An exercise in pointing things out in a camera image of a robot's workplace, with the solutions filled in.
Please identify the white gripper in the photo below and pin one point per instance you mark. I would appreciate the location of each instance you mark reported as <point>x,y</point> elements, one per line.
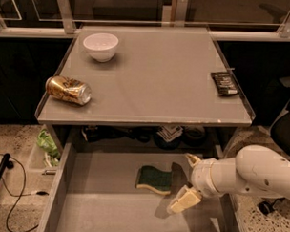
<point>200,178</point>

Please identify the green yellow sponge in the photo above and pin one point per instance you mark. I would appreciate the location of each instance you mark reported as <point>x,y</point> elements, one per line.
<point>155,180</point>

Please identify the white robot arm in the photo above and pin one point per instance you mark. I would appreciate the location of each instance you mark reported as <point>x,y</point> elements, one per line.
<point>256,171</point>

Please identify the grey open top drawer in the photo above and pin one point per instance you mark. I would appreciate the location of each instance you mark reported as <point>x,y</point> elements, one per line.
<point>94,191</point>

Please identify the grey cabinet counter unit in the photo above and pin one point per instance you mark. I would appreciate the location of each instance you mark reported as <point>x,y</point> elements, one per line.
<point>158,76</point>

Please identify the black snack packet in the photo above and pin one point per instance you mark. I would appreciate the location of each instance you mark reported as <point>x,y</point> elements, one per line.
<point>224,84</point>

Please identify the black office chair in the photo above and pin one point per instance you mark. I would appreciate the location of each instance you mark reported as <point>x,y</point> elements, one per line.
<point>280,129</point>

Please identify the clear plastic bin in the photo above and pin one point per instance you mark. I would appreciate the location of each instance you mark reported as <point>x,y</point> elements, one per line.
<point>36,164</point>

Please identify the green chip bag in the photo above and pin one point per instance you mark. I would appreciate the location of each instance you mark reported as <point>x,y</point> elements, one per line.
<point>45,142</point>

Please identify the white ceramic bowl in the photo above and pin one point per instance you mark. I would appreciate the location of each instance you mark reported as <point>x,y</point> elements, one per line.
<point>101,46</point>

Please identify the gold soda can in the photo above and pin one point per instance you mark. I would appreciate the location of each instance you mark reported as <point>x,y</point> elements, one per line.
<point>68,90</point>

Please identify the glass railing panel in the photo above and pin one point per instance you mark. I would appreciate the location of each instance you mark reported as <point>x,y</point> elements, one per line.
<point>215,15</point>

